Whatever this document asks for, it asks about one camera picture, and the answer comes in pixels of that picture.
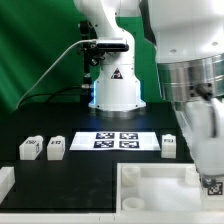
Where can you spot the white square tabletop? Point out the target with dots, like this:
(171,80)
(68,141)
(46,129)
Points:
(158,187)

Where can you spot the white sheet with markers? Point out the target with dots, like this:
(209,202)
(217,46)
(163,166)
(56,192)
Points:
(110,140)

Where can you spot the black camera stand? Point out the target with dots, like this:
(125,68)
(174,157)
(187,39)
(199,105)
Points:
(87,32)

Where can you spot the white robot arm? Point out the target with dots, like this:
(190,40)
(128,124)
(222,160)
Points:
(188,36)

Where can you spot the black background camera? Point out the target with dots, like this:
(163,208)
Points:
(112,45)

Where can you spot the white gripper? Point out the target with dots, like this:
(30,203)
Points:
(202,126)

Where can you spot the white left obstacle block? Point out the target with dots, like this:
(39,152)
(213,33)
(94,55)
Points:
(7,180)

